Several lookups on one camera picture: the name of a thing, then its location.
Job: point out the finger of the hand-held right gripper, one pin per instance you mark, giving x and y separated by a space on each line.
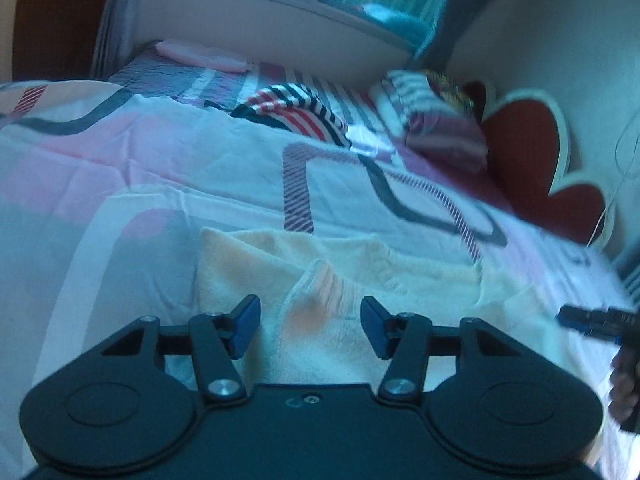
575 315
577 331

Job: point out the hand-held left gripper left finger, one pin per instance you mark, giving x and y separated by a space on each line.
245 325

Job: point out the dark wooden door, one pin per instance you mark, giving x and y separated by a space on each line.
55 20

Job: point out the striped folded garment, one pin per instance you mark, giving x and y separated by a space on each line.
295 110

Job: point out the grey striped mattress cover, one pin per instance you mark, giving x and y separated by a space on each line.
165 77

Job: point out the red and white headboard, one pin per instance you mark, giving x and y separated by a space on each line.
530 160

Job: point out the golden shiny bag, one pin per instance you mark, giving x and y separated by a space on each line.
450 87

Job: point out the person's right hand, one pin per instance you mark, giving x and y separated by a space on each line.
627 390

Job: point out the pink folded cloth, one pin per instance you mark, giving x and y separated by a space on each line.
200 55

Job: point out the pink and blue patterned bedsheet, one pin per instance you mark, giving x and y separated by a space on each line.
150 160

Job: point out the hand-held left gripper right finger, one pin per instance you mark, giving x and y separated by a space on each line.
376 327

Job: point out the white knit sweater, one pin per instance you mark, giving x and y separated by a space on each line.
350 320

